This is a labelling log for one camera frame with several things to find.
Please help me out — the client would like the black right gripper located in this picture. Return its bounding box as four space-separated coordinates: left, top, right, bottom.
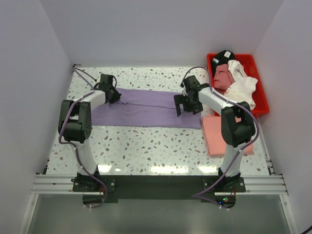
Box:
174 93 203 117

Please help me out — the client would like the lavender purple t-shirt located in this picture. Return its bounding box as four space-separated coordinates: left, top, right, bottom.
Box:
91 88 201 129

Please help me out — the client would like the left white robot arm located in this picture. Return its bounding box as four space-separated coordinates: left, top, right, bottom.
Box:
58 74 121 191

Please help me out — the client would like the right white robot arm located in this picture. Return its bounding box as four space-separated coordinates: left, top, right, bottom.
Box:
174 76 256 192

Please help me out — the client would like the folded salmon pink t-shirt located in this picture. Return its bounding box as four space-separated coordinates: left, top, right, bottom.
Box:
201 115 254 157

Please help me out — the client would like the dusty pink t-shirt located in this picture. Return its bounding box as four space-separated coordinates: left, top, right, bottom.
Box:
214 64 234 95

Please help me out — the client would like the black t-shirt with label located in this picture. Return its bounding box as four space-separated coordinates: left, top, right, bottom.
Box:
211 50 236 71

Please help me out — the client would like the white printed t-shirt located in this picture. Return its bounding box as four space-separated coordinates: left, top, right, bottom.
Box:
224 60 258 110

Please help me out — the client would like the red plastic bin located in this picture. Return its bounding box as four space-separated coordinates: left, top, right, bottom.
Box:
206 53 270 117

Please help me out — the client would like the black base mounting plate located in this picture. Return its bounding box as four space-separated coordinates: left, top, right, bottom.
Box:
71 174 246 207

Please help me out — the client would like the aluminium extrusion rail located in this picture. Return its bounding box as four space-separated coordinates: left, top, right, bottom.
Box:
31 175 288 195

